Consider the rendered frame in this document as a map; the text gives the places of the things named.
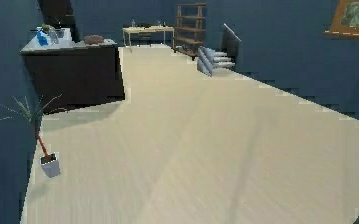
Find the pale wooden table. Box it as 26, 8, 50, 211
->
121, 25, 176, 50

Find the brown wooden shelf unit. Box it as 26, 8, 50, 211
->
172, 2, 208, 58

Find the dark kitchen counter cabinet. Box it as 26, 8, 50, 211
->
19, 27, 126, 115

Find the dark fridge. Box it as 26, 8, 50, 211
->
37, 0, 81, 43

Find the wood framed wall picture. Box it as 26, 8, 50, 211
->
323, 0, 359, 41

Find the house plant in white pot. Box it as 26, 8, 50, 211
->
0, 93, 68, 179

